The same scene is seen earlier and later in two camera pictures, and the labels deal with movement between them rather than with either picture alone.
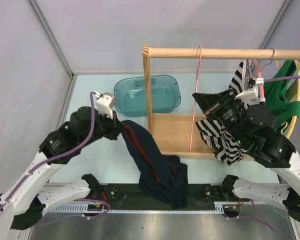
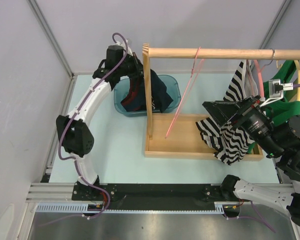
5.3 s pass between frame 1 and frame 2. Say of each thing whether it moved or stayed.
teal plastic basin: stayed
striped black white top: stayed
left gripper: moved
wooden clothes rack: stayed
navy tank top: moved
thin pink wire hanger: moved
